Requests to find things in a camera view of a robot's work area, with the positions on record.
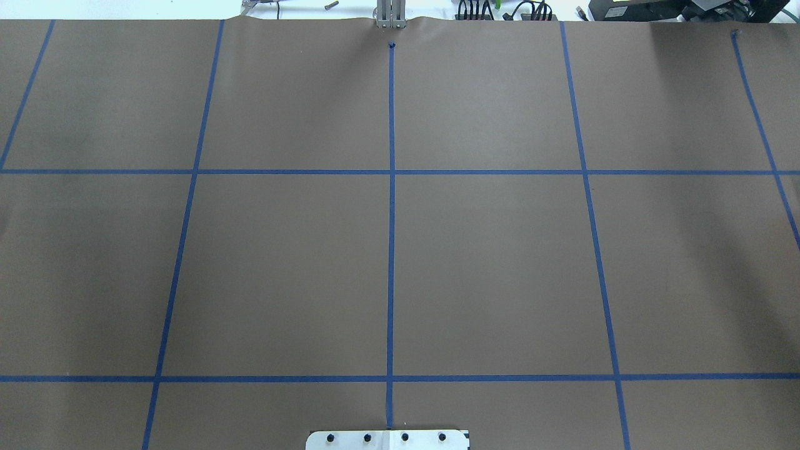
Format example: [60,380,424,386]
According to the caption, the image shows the aluminium frame post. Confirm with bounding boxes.
[374,0,408,29]

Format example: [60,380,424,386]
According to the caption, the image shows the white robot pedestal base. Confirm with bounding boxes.
[305,429,471,449]

